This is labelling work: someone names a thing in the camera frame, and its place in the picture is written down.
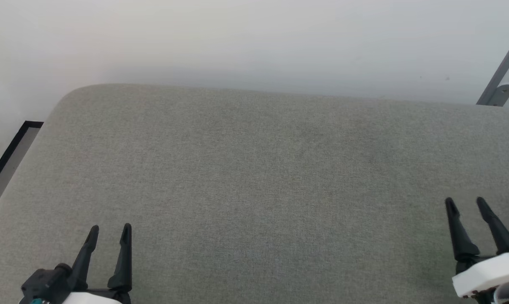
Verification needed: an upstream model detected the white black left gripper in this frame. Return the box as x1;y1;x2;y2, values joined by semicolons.
60;223;133;304

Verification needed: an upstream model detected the grey fabric sofa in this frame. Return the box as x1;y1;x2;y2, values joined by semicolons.
0;83;509;304

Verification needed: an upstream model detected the grey metal bracket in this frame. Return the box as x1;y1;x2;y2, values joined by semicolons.
476;25;509;107

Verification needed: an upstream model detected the black baseboard strip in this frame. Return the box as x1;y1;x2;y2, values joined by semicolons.
0;121;44;199

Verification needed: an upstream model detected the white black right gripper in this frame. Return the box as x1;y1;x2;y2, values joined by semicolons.
444;196;509;304

